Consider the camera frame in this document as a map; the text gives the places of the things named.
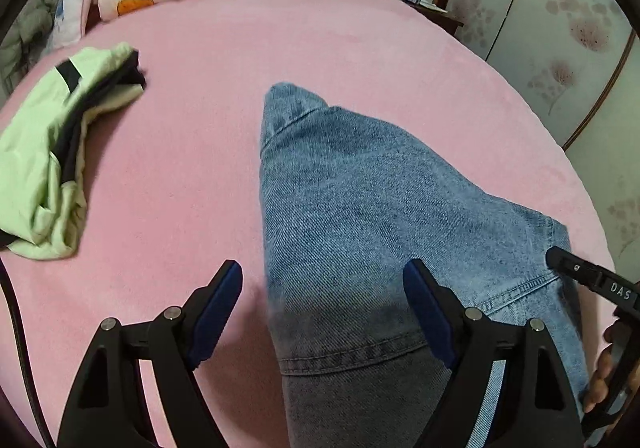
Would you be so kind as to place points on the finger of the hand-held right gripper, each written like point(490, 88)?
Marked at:
point(585, 275)

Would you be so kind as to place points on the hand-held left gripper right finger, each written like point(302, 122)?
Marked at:
point(430, 318)

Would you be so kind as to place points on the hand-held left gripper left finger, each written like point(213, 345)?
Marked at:
point(217, 313)

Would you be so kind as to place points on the blue denim jeans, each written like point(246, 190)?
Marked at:
point(350, 203)

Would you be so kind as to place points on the person's right hand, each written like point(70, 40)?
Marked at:
point(600, 378)

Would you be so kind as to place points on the bed with pink sheet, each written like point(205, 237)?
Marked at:
point(200, 128)

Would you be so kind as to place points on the light green jacket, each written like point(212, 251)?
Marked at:
point(35, 168)

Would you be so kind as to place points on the floral wardrobe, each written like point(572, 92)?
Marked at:
point(550, 28)

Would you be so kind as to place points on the brown wooden nightstand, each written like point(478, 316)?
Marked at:
point(445, 20)

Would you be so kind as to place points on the white paper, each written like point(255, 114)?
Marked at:
point(432, 4)

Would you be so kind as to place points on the grey down jacket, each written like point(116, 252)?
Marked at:
point(25, 38)

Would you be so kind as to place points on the white printed blanket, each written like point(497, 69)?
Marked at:
point(70, 8)

